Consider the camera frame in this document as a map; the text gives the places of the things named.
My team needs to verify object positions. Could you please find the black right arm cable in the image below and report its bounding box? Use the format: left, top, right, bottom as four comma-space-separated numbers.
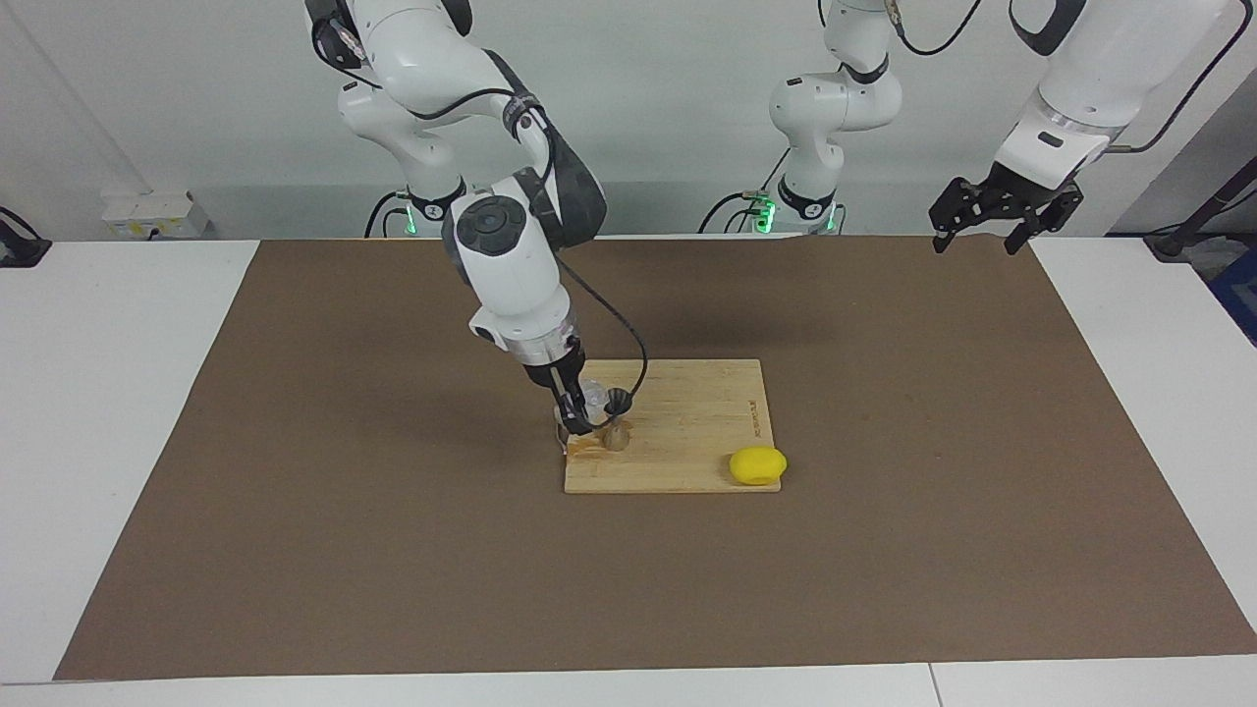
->
412, 86, 649, 406

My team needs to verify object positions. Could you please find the wooden cutting board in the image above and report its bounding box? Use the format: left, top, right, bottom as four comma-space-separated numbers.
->
555, 358, 784, 494

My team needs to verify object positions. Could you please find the white power strip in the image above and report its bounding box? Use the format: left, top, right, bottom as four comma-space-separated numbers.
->
101, 191, 212, 240

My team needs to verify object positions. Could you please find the black right base cable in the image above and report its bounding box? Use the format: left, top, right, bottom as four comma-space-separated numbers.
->
365, 190, 413, 239

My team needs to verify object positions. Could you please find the yellow lemon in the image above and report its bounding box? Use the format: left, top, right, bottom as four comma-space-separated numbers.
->
729, 446, 788, 487

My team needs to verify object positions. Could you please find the black left base cable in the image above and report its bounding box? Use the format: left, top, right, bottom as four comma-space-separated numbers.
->
699, 147, 792, 235

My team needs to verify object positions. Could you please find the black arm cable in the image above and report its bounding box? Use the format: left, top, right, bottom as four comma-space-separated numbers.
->
889, 0, 1257, 153
412, 86, 649, 406

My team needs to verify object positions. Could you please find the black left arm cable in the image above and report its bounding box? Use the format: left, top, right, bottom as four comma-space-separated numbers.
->
889, 0, 1257, 153

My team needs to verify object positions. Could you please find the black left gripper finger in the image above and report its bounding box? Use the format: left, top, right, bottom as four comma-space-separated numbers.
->
930, 177, 991, 253
1004, 187, 1084, 254

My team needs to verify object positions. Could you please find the black clamp base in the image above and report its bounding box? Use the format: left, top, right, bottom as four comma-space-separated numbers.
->
0, 206, 52, 268

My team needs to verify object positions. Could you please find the steel jigger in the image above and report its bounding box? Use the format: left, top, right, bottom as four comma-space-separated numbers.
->
599, 389, 635, 453

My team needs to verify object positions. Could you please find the black stand leg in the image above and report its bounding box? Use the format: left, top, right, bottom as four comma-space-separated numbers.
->
1144, 157, 1257, 261

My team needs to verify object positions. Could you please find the blue crate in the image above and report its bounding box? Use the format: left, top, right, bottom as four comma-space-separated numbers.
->
1206, 245, 1257, 345

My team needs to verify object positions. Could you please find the black base cable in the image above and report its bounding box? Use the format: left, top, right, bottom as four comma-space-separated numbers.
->
699, 147, 792, 235
365, 190, 413, 239

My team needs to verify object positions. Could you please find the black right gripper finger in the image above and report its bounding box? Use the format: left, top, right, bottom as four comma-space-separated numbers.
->
555, 371, 596, 436

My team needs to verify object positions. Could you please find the brown table mat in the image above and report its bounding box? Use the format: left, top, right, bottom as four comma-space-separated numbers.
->
54, 236, 1257, 680

